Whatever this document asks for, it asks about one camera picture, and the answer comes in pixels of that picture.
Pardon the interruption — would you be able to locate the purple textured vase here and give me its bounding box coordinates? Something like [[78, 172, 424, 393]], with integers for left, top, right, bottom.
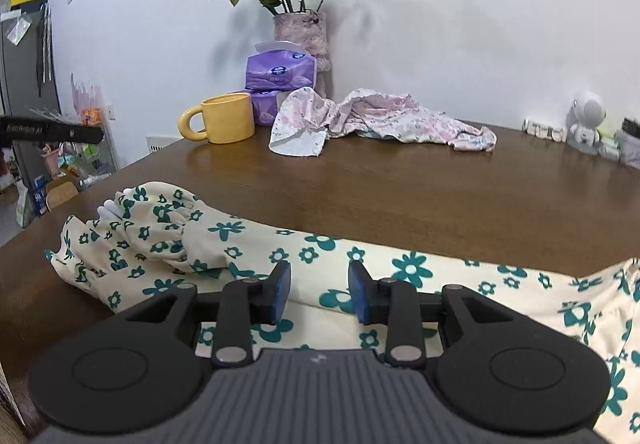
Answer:
[[272, 11, 333, 100]]

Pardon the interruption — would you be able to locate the yellow mug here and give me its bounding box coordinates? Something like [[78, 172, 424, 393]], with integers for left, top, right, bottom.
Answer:
[[178, 92, 256, 145]]

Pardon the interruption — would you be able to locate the cream shirt with teal flowers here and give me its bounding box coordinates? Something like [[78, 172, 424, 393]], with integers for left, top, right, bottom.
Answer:
[[44, 181, 640, 444]]

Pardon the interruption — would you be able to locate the cluttered storage cart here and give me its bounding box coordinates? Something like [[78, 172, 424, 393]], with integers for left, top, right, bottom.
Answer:
[[42, 71, 121, 190]]

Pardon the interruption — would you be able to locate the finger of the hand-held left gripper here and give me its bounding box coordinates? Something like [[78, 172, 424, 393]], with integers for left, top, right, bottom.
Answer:
[[57, 124, 106, 145]]

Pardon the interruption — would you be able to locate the opened purple tissue pack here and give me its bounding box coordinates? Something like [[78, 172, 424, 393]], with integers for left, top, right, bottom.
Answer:
[[245, 40, 318, 92]]

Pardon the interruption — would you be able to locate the white flat box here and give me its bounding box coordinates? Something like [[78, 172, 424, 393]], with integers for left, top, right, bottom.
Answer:
[[145, 135, 183, 155]]

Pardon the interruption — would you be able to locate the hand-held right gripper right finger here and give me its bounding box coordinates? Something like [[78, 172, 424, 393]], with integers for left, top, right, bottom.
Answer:
[[347, 260, 518, 369]]

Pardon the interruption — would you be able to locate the grey tin box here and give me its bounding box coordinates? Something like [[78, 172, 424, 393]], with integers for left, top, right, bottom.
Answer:
[[616, 130, 640, 167]]

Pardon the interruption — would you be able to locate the white astronaut figurine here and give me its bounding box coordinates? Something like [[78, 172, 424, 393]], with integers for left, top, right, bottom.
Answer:
[[565, 91, 607, 156]]

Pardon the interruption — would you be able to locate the grey fridge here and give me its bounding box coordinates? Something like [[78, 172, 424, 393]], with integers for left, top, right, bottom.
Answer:
[[0, 6, 63, 175]]

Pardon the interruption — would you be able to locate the sealed purple tissue pack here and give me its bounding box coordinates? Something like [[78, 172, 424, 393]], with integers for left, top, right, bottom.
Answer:
[[250, 88, 296, 127]]

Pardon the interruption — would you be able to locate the brown cardboard box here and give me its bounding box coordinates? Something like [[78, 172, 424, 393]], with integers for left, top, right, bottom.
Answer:
[[45, 176, 81, 212]]

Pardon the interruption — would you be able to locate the blue white carton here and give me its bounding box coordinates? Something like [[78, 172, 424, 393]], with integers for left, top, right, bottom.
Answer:
[[31, 176, 48, 216]]

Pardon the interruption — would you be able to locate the pink floral garment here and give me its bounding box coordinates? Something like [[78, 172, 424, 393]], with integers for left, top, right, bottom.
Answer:
[[269, 86, 498, 159]]

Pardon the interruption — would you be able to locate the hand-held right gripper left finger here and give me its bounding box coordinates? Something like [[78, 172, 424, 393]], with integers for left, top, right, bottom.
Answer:
[[122, 260, 292, 370]]

